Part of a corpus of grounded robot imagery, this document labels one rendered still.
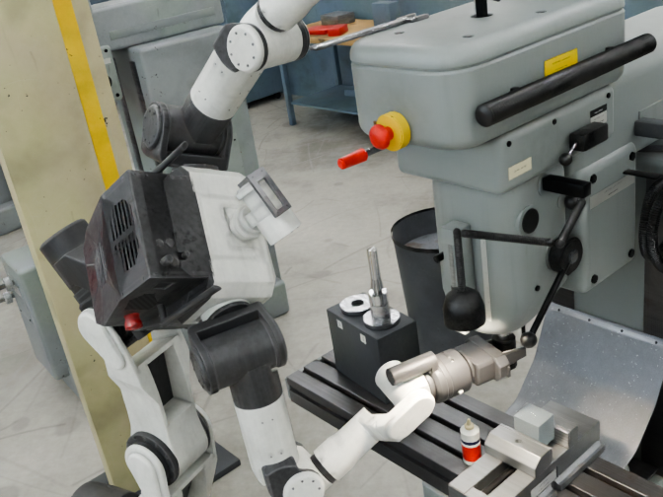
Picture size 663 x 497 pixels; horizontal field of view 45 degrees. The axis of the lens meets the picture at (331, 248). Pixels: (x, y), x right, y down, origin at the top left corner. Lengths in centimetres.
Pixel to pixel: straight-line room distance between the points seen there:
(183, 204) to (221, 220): 8
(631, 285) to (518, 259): 50
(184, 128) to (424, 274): 220
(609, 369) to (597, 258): 43
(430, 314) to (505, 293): 222
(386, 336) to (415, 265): 168
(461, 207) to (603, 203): 29
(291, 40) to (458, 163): 34
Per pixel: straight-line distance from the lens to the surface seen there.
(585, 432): 177
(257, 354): 137
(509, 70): 126
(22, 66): 278
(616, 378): 196
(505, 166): 130
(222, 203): 146
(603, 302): 195
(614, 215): 162
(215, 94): 144
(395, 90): 126
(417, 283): 361
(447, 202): 145
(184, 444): 187
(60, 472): 376
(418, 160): 141
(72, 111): 285
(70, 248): 174
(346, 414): 200
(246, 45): 133
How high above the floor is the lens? 213
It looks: 25 degrees down
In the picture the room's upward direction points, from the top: 9 degrees counter-clockwise
